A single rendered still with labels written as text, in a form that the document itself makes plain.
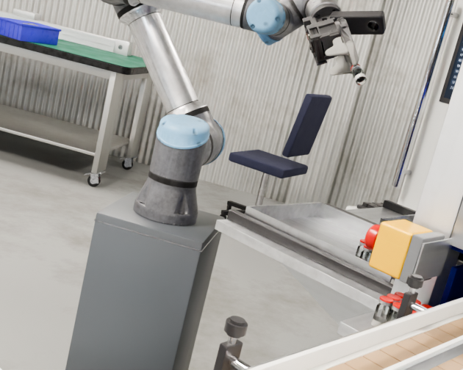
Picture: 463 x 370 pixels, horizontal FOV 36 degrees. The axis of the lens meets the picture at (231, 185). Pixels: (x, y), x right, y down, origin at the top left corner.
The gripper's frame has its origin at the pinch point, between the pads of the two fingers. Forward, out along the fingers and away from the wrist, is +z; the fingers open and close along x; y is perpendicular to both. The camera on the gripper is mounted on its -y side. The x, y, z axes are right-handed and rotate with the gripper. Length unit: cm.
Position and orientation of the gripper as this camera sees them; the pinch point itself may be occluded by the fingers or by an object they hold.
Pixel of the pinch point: (357, 65)
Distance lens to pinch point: 144.0
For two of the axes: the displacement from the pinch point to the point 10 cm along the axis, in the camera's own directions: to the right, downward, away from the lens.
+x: -2.6, -6.9, -6.8
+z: 1.2, 6.7, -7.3
